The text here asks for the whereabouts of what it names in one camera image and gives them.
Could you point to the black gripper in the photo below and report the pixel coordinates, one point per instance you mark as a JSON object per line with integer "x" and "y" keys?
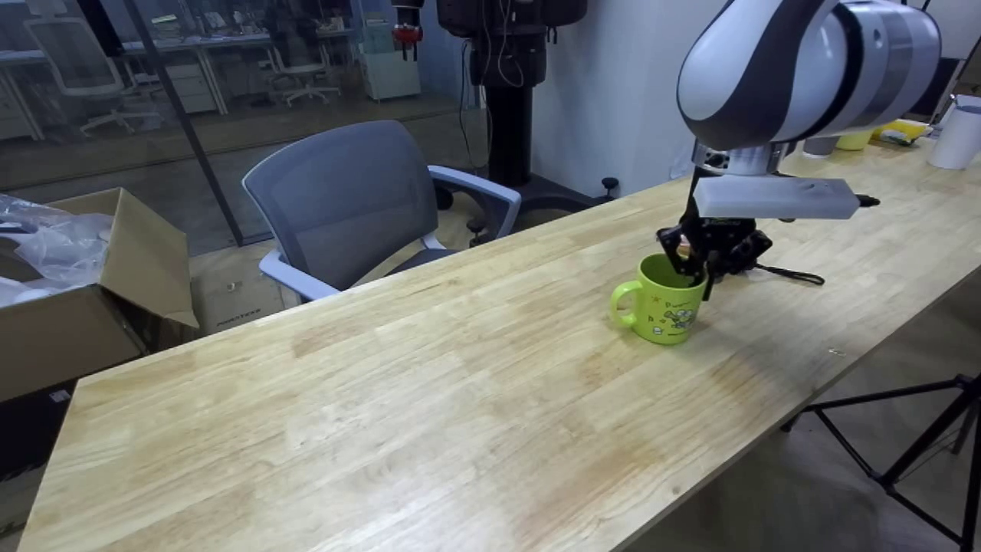
{"x": 712, "y": 246}

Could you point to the green mug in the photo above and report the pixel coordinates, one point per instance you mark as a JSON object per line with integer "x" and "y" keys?
{"x": 657, "y": 303}

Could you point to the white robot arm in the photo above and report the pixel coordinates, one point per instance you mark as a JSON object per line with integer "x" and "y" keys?
{"x": 767, "y": 75}

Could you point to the yellow object on table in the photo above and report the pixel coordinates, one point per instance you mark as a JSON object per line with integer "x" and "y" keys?
{"x": 904, "y": 133}

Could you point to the white cup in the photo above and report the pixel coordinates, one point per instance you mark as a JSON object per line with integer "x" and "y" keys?
{"x": 959, "y": 133}

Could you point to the grey office chair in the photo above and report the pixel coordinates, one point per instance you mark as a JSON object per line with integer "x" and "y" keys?
{"x": 344, "y": 201}

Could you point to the cardboard box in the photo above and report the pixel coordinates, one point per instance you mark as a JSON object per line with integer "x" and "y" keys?
{"x": 137, "y": 306}

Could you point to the clear plastic wrap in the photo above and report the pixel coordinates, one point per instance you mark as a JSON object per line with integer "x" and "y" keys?
{"x": 50, "y": 250}

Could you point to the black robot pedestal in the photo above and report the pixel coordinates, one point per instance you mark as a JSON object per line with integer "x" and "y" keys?
{"x": 511, "y": 63}

